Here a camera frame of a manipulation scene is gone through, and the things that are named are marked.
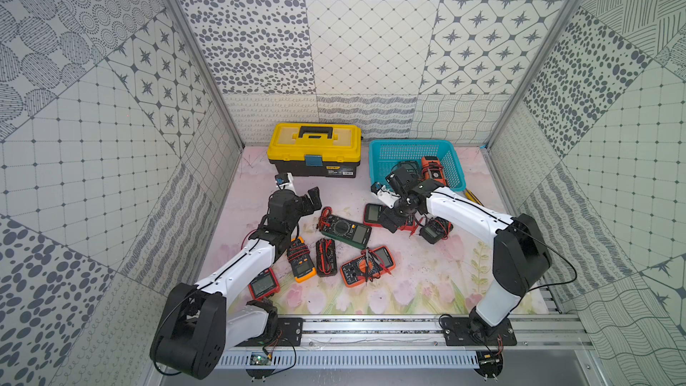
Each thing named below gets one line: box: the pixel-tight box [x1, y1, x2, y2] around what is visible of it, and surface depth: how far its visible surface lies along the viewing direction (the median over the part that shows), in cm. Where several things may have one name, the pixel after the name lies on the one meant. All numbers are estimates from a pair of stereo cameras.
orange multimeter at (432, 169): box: [420, 155, 448, 186], surface depth 109 cm
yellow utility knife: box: [464, 187, 486, 207], surface depth 106 cm
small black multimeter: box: [418, 216, 454, 244], surface depth 92 cm
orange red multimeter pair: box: [339, 245, 396, 288], surface depth 84 cm
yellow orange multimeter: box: [286, 235, 317, 284], surface depth 85 cm
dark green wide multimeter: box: [316, 206, 373, 250], surface depth 95 cm
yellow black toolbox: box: [267, 123, 362, 178], surface depth 101 cm
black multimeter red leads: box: [315, 238, 338, 277], surface depth 86 cm
